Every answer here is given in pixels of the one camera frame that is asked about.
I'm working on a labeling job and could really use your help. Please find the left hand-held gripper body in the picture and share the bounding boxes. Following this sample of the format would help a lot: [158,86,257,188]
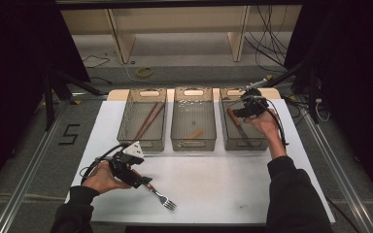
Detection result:
[109,141,145,189]

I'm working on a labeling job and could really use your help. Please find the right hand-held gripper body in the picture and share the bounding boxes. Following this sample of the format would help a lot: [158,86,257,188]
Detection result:
[239,77,270,118]

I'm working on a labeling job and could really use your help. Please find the knife with wooden handle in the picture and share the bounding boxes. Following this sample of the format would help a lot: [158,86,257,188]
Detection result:
[226,107,251,140]

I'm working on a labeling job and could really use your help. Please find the fork with wooden handle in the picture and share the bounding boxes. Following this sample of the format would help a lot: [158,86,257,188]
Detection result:
[145,183,178,212]

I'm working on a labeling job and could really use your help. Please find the translucent grey plastic bin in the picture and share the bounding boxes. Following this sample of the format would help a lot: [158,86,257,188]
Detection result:
[219,86,274,152]
[117,87,168,152]
[170,86,218,152]

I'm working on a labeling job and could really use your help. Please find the clear spoon with orange handle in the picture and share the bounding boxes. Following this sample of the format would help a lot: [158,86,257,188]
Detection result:
[178,128,206,147]

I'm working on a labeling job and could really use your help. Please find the brown wooden chopstick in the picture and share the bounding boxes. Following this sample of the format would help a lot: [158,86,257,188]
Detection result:
[139,103,165,141]
[134,101,159,141]

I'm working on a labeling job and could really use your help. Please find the person's left hand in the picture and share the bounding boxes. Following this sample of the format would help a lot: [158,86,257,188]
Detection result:
[81,160,132,194]

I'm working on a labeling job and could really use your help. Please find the person's right hand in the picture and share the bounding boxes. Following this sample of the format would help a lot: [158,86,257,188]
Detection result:
[243,108,288,160]

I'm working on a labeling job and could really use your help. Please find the black tripod stand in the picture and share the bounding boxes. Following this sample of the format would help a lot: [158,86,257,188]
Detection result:
[261,54,322,125]
[43,69,108,132]

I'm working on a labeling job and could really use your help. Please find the white table cover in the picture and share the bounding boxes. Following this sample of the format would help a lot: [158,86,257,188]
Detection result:
[65,98,336,226]

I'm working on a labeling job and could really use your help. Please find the yellow tape roll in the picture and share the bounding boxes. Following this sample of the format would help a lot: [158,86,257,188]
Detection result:
[136,66,153,79]

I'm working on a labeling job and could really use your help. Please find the black curtain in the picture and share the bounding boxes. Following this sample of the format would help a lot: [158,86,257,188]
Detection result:
[285,0,373,208]
[0,0,91,202]

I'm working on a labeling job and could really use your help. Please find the beige wooden desk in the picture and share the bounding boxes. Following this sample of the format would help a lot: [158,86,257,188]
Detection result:
[55,0,305,65]

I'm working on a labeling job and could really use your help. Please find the left hand-held gripper cable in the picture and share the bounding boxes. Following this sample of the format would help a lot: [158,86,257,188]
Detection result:
[79,144,130,185]

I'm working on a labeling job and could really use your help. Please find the hand-held gripper cable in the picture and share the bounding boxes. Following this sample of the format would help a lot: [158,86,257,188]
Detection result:
[79,144,130,185]
[261,96,289,149]

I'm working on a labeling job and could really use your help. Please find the right hand-held gripper cable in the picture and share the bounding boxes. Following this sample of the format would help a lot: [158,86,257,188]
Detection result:
[261,96,289,149]

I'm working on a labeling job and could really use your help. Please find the bundle of black cables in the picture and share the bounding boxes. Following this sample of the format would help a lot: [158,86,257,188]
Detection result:
[244,4,289,74]

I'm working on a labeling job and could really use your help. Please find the white floor cable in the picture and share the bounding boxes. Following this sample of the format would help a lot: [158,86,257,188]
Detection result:
[119,61,176,86]

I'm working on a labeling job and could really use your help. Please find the aluminium floor rail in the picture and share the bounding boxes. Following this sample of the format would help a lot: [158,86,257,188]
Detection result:
[299,96,373,233]
[0,98,71,233]

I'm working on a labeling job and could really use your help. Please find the thin black floor cable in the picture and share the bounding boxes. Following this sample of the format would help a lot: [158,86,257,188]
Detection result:
[82,54,111,70]

